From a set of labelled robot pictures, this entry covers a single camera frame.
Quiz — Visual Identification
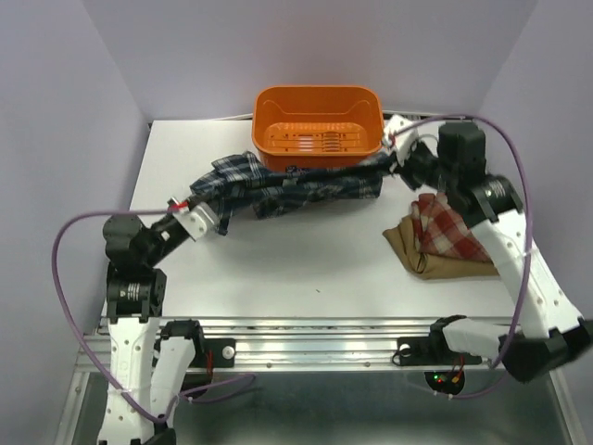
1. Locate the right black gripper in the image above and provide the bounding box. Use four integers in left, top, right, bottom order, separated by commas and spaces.
389, 138, 456, 194

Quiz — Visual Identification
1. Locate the navy plaid skirt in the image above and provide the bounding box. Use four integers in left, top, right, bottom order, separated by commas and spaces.
190, 151, 395, 235

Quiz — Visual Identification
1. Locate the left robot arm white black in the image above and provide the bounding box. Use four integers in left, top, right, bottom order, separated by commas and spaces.
97, 214, 207, 444

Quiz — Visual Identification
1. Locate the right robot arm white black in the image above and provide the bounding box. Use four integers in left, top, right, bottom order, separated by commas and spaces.
385, 119, 592, 383

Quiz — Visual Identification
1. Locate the red plaid skirt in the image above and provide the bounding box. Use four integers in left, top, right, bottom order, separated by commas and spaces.
410, 192, 491, 263

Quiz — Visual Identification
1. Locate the tan folded skirt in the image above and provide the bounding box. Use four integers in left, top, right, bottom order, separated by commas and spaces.
383, 216, 498, 281

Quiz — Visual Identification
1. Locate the orange plastic basket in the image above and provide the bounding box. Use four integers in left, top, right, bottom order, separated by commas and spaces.
251, 85, 384, 172

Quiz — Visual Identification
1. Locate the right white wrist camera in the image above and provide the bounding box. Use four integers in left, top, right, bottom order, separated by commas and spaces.
382, 114, 419, 167

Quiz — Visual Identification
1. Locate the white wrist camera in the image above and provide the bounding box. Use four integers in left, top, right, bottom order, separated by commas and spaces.
382, 114, 419, 167
174, 203, 219, 241

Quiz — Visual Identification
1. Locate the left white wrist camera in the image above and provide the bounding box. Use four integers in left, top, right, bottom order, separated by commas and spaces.
174, 203, 219, 241

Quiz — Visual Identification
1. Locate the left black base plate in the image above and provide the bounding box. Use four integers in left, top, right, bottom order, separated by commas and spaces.
189, 337, 237, 370

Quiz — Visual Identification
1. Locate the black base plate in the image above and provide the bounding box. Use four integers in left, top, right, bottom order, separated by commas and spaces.
391, 337, 483, 367
189, 337, 237, 370

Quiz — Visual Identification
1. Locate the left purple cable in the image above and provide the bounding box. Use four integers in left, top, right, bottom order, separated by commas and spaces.
51, 208, 257, 426

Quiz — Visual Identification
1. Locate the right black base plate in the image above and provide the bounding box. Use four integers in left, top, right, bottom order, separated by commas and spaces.
391, 337, 483, 367

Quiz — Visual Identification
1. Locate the aluminium rail frame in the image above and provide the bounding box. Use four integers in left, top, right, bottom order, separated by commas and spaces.
55, 317, 588, 444

